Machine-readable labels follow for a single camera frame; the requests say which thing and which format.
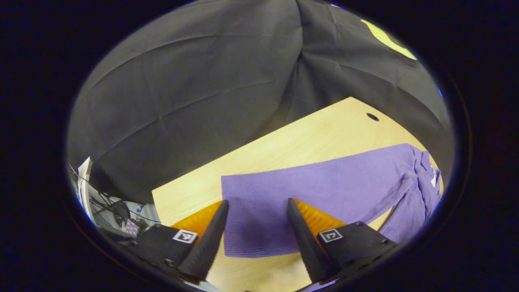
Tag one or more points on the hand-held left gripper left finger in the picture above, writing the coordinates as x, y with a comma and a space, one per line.
209, 247

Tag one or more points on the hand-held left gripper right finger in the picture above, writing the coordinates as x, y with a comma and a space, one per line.
306, 243

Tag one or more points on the purple knit cardigan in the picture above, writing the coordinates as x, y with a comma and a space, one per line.
324, 190

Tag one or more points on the small patterned box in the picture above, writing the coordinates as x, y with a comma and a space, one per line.
132, 228

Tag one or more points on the white panel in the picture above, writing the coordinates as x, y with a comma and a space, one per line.
84, 182

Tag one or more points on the black backdrop cloth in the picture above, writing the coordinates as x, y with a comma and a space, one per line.
202, 101

